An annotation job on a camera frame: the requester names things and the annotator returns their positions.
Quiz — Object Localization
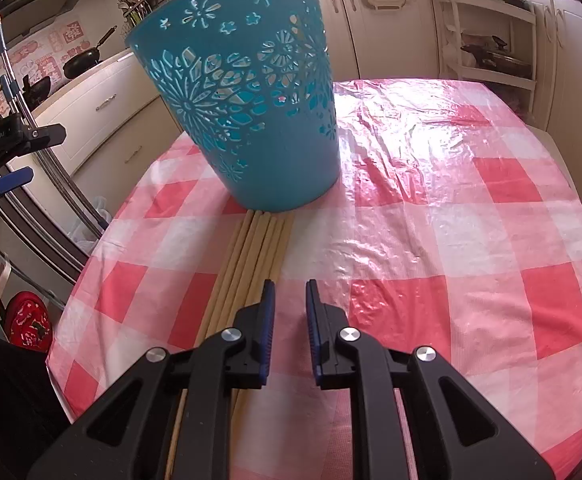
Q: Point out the black wok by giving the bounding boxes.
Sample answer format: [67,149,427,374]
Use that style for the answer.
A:
[20,76,53,108]

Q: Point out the pink wall stickers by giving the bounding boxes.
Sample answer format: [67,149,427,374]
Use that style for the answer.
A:
[1,20,89,111]

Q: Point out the kitchen utensil rack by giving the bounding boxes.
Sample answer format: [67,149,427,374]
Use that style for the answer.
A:
[118,0,172,36]

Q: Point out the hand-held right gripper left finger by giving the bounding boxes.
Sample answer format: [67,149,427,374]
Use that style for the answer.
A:
[25,279,277,480]

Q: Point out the dark cloth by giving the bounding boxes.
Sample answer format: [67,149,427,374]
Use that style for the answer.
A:
[0,332,79,480]

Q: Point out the cream tall cabinets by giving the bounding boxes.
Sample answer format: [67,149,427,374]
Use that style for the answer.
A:
[536,0,582,221]

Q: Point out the clear plastic bag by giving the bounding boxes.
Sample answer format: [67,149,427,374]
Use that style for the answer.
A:
[68,195,114,256]

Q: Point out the metal pot with lid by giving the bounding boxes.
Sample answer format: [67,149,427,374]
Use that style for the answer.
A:
[460,35,532,81]

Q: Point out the white shelf rack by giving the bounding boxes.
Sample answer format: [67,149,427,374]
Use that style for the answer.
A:
[433,0,539,108]

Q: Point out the red patterned item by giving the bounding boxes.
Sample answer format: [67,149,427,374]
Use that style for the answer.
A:
[4,290,53,352]

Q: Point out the black frying pan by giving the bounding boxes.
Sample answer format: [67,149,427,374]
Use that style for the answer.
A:
[62,26,118,81]

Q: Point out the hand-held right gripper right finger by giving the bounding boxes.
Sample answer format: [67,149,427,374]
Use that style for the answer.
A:
[305,279,556,480]

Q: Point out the pink checked plastic tablecloth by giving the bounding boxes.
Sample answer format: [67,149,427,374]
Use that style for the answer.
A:
[46,77,582,480]

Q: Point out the blue perforated plastic basket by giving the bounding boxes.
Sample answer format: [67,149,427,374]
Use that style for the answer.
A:
[124,0,342,212]

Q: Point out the white board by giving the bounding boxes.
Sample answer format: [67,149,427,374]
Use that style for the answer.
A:
[526,125,572,171]

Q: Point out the cream drawer cabinet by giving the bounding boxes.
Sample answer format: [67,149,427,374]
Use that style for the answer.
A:
[26,50,182,206]

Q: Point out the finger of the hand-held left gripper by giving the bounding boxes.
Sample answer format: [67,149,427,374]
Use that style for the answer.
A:
[0,166,35,202]
[19,116,68,154]

